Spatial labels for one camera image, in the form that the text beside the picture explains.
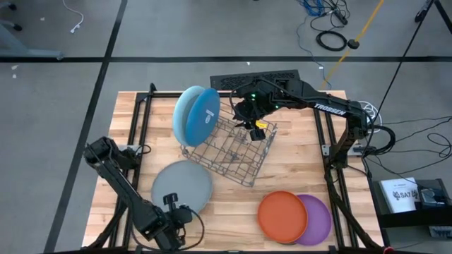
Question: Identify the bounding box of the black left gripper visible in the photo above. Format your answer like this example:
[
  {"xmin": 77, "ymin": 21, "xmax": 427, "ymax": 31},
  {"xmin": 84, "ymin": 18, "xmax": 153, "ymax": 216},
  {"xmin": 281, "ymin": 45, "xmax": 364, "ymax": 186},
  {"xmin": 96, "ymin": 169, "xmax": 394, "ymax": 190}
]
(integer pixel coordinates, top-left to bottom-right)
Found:
[{"xmin": 162, "ymin": 193, "xmax": 194, "ymax": 229}]

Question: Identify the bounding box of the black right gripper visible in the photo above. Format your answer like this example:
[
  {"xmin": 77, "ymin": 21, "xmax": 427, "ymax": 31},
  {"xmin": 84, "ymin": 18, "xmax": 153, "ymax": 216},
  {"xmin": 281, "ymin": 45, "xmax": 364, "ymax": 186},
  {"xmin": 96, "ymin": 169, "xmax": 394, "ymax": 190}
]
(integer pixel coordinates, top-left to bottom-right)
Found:
[{"xmin": 232, "ymin": 98, "xmax": 273, "ymax": 142}]

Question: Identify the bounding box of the gray plate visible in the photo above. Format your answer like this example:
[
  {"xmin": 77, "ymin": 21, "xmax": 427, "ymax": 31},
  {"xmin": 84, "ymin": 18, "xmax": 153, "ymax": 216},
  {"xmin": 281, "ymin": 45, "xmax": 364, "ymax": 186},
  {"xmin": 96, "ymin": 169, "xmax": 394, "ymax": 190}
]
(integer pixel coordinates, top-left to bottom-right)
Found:
[{"xmin": 150, "ymin": 159, "xmax": 214, "ymax": 214}]

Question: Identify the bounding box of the orange plate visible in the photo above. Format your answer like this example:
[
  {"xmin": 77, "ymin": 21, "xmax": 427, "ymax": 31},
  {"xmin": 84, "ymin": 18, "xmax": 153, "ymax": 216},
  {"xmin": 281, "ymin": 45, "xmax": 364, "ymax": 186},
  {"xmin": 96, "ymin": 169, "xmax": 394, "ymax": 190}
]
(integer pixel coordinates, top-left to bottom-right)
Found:
[{"xmin": 256, "ymin": 190, "xmax": 309, "ymax": 245}]

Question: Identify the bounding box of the purple plate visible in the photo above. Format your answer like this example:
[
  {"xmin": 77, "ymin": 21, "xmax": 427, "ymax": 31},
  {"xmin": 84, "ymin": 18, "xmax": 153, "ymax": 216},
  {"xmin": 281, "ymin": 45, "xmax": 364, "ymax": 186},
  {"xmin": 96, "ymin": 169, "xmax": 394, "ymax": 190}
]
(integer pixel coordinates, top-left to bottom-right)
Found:
[{"xmin": 294, "ymin": 193, "xmax": 333, "ymax": 247}]

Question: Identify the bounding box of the black perforated metal panel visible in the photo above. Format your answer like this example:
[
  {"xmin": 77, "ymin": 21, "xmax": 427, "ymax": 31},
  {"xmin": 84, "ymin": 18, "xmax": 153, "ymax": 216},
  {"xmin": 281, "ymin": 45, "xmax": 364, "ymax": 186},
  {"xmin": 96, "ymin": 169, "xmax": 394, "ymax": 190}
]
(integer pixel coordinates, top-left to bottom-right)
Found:
[{"xmin": 209, "ymin": 68, "xmax": 302, "ymax": 92}]

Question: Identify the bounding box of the light blue plate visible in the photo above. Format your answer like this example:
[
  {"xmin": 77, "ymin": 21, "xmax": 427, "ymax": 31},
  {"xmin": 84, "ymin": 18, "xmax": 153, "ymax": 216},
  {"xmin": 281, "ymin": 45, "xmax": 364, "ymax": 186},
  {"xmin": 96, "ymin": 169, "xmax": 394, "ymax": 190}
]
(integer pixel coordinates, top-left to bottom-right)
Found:
[{"xmin": 172, "ymin": 85, "xmax": 206, "ymax": 146}]

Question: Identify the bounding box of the black power strip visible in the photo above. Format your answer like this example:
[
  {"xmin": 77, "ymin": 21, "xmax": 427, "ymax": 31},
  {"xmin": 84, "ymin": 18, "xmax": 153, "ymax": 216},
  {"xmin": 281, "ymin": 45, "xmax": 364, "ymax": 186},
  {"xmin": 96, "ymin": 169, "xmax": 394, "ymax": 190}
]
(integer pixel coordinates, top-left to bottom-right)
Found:
[{"xmin": 331, "ymin": 7, "xmax": 350, "ymax": 26}]

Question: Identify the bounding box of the white booklet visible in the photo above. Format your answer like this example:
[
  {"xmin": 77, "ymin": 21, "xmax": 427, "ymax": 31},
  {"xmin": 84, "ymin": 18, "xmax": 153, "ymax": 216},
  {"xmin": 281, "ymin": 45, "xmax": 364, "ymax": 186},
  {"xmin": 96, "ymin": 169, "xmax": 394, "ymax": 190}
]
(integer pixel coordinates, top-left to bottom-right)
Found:
[{"xmin": 378, "ymin": 176, "xmax": 422, "ymax": 214}]

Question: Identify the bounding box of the black cart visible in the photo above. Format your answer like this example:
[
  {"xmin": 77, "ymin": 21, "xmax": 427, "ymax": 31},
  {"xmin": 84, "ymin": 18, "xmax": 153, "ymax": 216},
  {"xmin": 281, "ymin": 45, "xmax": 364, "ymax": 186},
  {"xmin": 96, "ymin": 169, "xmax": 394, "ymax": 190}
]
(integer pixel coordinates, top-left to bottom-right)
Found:
[{"xmin": 367, "ymin": 178, "xmax": 452, "ymax": 248}]

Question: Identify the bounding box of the gray electronic device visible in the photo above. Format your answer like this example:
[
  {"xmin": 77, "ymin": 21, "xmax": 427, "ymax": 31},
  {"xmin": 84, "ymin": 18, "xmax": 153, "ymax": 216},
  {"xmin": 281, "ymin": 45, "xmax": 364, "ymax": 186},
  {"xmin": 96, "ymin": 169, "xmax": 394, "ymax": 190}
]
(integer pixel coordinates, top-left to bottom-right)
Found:
[{"xmin": 417, "ymin": 186, "xmax": 452, "ymax": 210}]

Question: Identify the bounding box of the black tripod stand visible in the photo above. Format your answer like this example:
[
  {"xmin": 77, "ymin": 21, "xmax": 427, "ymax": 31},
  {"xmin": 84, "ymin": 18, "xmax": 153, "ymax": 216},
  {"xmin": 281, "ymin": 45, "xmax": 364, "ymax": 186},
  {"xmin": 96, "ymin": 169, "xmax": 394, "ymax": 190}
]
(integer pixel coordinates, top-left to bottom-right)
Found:
[{"xmin": 413, "ymin": 0, "xmax": 452, "ymax": 35}]

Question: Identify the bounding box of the gray desk leg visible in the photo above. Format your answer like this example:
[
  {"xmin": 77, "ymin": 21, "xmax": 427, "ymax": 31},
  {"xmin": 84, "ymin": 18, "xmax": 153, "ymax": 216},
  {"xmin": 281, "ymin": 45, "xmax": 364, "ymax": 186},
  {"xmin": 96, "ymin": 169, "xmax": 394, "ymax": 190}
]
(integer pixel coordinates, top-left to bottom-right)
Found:
[{"xmin": 0, "ymin": 0, "xmax": 65, "ymax": 61}]

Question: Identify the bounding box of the gray wire dish rack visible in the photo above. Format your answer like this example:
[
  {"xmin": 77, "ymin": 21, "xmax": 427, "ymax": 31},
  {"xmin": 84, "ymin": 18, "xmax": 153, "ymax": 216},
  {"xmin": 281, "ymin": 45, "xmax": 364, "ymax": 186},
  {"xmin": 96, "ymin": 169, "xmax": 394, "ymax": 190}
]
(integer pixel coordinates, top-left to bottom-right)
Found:
[{"xmin": 180, "ymin": 104, "xmax": 278, "ymax": 188}]

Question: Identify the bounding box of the coiled black cable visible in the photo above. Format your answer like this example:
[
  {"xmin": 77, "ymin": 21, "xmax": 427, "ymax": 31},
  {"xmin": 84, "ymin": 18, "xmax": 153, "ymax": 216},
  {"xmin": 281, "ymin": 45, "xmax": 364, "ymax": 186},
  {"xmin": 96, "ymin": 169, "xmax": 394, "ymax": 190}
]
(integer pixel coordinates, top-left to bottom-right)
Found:
[{"xmin": 315, "ymin": 30, "xmax": 348, "ymax": 52}]

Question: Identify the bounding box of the coiled white cable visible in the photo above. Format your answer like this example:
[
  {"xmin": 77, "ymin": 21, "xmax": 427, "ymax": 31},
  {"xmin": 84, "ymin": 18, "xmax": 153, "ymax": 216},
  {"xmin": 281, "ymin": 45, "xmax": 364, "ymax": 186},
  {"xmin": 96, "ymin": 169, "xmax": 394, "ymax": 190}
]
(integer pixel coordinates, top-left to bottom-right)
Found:
[{"xmin": 358, "ymin": 100, "xmax": 383, "ymax": 134}]

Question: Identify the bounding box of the blue cable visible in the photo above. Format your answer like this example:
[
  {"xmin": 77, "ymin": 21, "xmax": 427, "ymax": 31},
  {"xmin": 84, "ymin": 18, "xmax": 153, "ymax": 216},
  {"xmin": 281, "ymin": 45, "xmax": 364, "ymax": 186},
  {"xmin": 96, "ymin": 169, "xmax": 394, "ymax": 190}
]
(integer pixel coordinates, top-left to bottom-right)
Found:
[{"xmin": 298, "ymin": 0, "xmax": 328, "ymax": 18}]

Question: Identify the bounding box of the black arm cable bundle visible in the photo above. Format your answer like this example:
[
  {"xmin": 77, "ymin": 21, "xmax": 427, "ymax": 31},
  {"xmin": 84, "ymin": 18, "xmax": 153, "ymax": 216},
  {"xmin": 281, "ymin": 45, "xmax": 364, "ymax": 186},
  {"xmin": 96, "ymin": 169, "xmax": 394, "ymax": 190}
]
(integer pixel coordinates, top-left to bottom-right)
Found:
[{"xmin": 367, "ymin": 123, "xmax": 397, "ymax": 157}]

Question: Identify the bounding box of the thin black hanging cable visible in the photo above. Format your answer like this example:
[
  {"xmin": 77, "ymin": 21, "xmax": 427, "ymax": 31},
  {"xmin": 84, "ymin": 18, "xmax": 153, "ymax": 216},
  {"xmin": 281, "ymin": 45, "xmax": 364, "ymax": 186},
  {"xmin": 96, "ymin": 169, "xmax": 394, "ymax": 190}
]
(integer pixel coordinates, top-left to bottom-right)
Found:
[{"xmin": 372, "ymin": 0, "xmax": 436, "ymax": 117}]

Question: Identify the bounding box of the white floor cable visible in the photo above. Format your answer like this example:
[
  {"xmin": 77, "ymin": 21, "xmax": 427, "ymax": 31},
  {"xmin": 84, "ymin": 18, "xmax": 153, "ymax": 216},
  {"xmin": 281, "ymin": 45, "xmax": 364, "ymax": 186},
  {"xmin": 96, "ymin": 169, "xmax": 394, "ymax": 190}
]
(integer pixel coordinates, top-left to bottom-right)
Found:
[{"xmin": 61, "ymin": 0, "xmax": 85, "ymax": 35}]

